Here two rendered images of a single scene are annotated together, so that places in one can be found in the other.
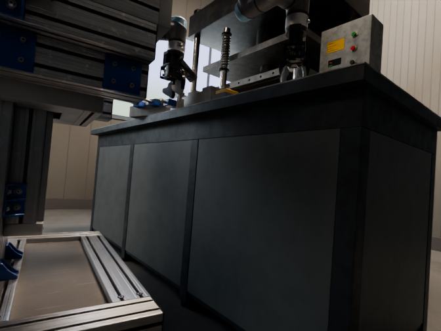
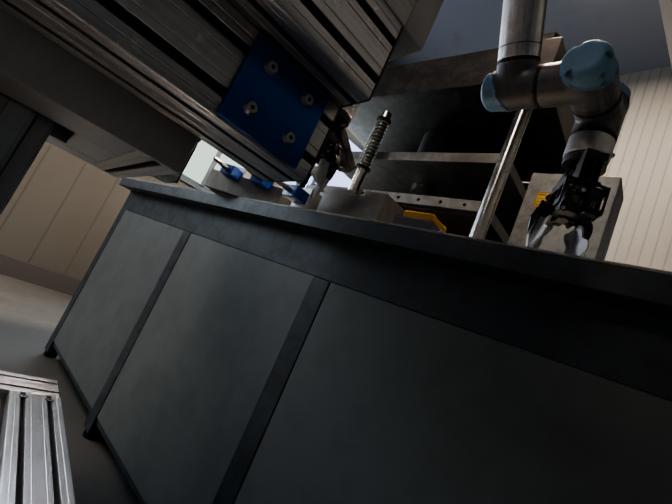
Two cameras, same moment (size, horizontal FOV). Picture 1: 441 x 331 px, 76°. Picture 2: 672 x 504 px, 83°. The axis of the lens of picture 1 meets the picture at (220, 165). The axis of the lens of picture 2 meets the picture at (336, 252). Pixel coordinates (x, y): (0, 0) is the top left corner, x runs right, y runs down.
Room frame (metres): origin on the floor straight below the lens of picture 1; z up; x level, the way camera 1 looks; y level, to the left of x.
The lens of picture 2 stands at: (0.35, 0.19, 0.61)
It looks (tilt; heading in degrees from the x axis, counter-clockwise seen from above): 9 degrees up; 354
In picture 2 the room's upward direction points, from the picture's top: 24 degrees clockwise
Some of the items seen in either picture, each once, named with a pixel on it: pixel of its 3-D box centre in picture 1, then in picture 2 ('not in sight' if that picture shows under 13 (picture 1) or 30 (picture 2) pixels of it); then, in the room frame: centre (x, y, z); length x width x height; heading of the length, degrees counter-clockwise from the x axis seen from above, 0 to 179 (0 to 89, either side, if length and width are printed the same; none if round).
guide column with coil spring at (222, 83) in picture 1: (221, 106); (340, 217); (2.30, 0.03, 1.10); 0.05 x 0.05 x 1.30
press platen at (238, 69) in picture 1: (272, 66); (428, 189); (2.43, -0.38, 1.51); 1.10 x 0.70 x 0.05; 40
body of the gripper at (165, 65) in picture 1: (173, 67); (324, 135); (1.20, 0.24, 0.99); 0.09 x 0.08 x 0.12; 132
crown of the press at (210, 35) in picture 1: (269, 37); (438, 149); (2.39, -0.34, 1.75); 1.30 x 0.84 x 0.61; 40
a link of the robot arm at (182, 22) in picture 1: (176, 31); not in sight; (1.21, 0.23, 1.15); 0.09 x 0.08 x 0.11; 88
